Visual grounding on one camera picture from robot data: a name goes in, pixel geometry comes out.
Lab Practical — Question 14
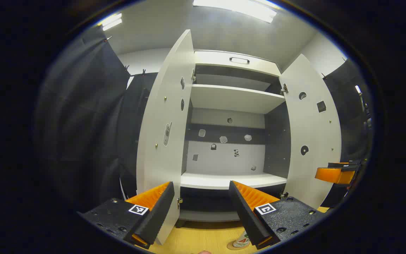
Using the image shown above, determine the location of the white drink bottle green label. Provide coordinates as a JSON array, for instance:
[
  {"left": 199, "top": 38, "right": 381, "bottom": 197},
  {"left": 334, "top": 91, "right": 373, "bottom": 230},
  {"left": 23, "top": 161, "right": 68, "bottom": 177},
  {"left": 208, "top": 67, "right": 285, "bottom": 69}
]
[{"left": 233, "top": 231, "right": 251, "bottom": 248}]

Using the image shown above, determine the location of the white wooden cabinet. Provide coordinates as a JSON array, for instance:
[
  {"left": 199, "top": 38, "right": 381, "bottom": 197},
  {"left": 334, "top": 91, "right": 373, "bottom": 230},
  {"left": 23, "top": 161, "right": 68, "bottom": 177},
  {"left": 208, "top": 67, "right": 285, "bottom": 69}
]
[{"left": 180, "top": 49, "right": 290, "bottom": 228}]

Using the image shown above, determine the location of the long ceiling light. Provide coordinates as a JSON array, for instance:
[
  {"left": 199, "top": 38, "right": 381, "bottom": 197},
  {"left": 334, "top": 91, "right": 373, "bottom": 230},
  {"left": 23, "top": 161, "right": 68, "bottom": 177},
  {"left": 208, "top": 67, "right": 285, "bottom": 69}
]
[
  {"left": 97, "top": 13, "right": 122, "bottom": 31},
  {"left": 193, "top": 0, "right": 277, "bottom": 23}
]

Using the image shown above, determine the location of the white cabinet door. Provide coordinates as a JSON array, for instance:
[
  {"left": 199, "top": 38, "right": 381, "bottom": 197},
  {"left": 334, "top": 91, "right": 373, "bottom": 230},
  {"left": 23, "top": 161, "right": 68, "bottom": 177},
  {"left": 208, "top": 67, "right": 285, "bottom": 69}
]
[
  {"left": 279, "top": 54, "right": 342, "bottom": 210},
  {"left": 136, "top": 29, "right": 196, "bottom": 246}
]

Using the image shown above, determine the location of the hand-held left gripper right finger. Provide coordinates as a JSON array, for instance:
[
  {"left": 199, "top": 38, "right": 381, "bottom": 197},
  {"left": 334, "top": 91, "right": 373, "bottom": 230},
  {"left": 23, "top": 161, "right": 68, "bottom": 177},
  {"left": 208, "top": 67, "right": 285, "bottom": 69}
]
[{"left": 228, "top": 181, "right": 325, "bottom": 250}]

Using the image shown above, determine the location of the white cabinet shelf board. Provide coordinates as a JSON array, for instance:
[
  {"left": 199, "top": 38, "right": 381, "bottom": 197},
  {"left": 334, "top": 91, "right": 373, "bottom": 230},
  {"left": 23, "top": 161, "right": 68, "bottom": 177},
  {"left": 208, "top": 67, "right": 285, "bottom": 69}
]
[
  {"left": 190, "top": 84, "right": 286, "bottom": 114},
  {"left": 180, "top": 172, "right": 288, "bottom": 190}
]

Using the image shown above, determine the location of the black backdrop cloth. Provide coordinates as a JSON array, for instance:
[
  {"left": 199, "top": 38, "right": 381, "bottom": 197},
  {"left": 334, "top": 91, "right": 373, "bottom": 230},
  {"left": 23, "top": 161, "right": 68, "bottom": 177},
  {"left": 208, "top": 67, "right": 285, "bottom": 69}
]
[
  {"left": 36, "top": 26, "right": 158, "bottom": 212},
  {"left": 321, "top": 58, "right": 373, "bottom": 208}
]

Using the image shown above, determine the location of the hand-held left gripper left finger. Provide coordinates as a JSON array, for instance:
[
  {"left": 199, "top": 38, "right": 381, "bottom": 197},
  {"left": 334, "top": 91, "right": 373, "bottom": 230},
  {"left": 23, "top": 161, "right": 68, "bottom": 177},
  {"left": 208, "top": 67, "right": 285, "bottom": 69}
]
[{"left": 77, "top": 181, "right": 175, "bottom": 249}]

